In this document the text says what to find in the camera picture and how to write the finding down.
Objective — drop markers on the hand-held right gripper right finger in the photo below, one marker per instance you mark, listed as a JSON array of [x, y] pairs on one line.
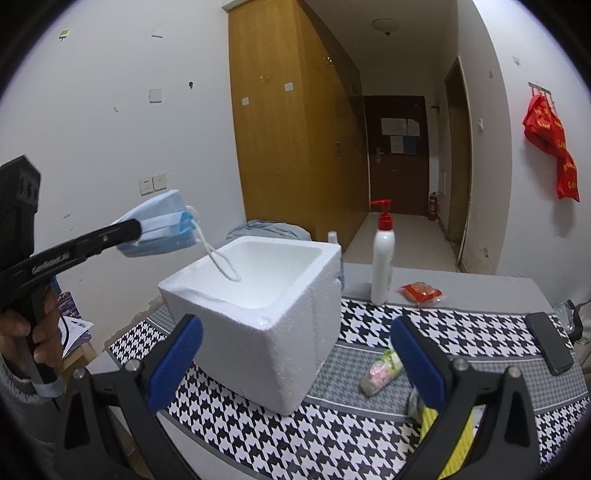
[[418, 364]]

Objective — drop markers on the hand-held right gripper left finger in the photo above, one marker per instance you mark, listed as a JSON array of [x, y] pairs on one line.
[[178, 364]]

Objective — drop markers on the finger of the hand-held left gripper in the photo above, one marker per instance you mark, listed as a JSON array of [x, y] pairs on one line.
[[111, 235]]

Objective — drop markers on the blue face masks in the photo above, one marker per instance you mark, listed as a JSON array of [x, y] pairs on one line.
[[161, 221]]

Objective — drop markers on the white foam box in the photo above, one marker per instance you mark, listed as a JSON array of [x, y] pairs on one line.
[[258, 350]]

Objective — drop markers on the person's left forearm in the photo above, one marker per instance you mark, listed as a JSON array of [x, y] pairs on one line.
[[14, 383]]

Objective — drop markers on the person's left hand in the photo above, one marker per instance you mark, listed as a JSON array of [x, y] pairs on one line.
[[46, 323]]

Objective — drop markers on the green pink candy packet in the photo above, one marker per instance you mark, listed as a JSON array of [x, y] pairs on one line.
[[381, 374]]

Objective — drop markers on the grey sock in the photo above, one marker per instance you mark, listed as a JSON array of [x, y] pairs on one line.
[[415, 408]]

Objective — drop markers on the yellow striped cloth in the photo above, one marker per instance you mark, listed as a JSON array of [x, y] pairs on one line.
[[429, 419]]

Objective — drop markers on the black white houndstooth cloth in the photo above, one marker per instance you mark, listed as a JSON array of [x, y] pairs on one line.
[[369, 323]]

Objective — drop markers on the red snack packet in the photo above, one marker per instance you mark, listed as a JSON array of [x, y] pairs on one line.
[[422, 294]]

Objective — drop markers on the patterned book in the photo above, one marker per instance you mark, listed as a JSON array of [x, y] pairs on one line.
[[69, 304]]

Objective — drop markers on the white printed paper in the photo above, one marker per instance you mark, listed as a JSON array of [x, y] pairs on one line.
[[78, 332]]

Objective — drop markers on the white red pump lotion bottle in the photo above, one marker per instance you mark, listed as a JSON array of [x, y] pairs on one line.
[[382, 263]]

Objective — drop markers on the black smartphone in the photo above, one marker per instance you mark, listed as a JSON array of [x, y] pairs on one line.
[[549, 344]]

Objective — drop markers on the pale blue plastic packet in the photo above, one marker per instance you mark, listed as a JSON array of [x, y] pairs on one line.
[[561, 313]]

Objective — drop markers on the blue spray bottle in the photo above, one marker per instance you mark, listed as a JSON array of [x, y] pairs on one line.
[[333, 237]]

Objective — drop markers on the grey blue bedding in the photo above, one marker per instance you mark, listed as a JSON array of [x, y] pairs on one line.
[[268, 230]]

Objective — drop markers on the red fire extinguisher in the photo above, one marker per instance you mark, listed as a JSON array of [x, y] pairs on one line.
[[432, 207]]

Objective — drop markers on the dark brown door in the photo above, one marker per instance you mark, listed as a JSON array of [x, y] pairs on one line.
[[397, 184]]

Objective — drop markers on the wooden wardrobe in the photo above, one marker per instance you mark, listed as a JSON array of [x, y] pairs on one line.
[[277, 138]]

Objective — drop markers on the blue paper notice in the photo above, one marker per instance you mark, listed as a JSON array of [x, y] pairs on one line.
[[411, 145]]

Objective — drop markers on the white paper notice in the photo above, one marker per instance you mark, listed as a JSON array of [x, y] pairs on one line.
[[393, 126], [412, 127], [397, 144]]

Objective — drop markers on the red printed bag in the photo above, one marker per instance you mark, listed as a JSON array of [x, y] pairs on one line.
[[568, 177], [542, 124]]

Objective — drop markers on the white wall socket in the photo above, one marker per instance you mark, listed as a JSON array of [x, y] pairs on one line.
[[146, 185], [159, 182]]

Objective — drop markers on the white wall switch plate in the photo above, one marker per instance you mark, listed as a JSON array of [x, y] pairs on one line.
[[155, 95]]

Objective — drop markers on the metal wall hook rack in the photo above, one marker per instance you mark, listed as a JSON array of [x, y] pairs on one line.
[[540, 88]]

